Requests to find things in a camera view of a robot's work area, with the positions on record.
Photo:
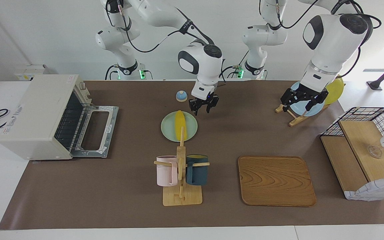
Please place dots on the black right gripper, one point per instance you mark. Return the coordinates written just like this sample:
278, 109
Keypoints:
205, 100

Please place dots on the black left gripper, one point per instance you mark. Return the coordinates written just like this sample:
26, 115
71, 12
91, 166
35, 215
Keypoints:
307, 93

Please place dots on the yellow corn cob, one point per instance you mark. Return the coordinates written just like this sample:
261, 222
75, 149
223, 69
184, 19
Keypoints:
180, 123

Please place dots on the mint green plate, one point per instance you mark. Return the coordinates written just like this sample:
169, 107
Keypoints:
168, 128

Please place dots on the white toaster oven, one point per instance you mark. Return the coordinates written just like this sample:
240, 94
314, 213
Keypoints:
35, 110

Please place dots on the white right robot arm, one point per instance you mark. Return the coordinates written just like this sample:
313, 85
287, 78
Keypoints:
205, 66

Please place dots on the light blue plate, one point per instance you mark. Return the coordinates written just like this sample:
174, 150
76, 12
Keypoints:
299, 107

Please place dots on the wooden plate rack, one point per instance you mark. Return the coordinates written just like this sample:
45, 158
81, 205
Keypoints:
297, 120

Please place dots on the small blue call bell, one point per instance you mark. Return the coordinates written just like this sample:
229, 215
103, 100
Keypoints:
181, 96

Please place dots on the yellow plate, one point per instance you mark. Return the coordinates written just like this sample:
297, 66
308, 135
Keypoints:
335, 90

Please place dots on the dark blue mug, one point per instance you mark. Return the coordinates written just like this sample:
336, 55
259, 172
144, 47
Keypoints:
198, 173

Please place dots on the pink mug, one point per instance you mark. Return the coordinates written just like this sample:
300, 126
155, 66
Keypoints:
163, 171

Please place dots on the wooden serving tray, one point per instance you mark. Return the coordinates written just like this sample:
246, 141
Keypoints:
275, 181

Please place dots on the small clear glass dish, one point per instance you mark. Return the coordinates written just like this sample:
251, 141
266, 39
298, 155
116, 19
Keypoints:
374, 152

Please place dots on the wooden mug rack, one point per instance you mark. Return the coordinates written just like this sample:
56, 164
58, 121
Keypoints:
182, 196

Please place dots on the white checked cloth liner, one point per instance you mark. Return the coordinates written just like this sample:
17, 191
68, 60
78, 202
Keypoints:
372, 191

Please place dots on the brown table mat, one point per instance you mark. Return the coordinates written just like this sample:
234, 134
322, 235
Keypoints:
112, 193

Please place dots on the white socket box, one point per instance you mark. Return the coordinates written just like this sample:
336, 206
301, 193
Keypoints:
23, 76

